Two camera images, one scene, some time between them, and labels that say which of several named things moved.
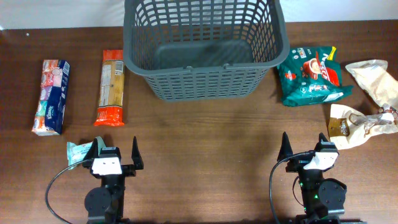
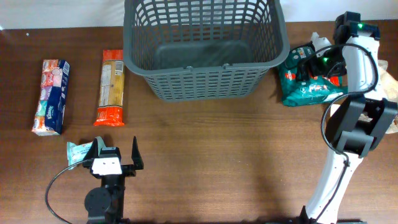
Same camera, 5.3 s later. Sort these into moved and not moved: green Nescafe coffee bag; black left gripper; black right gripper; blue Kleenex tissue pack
Moved: black right gripper
Not moved: black left gripper; green Nescafe coffee bag; blue Kleenex tissue pack
